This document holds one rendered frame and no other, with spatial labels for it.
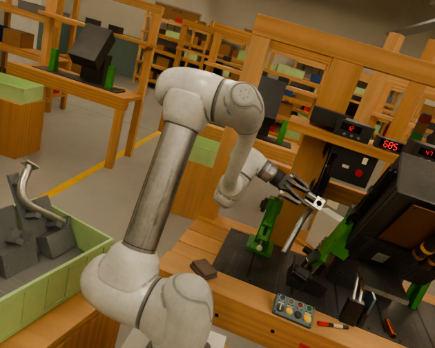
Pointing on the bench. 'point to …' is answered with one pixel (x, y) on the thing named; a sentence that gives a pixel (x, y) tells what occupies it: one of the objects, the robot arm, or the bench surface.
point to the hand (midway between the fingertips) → (312, 201)
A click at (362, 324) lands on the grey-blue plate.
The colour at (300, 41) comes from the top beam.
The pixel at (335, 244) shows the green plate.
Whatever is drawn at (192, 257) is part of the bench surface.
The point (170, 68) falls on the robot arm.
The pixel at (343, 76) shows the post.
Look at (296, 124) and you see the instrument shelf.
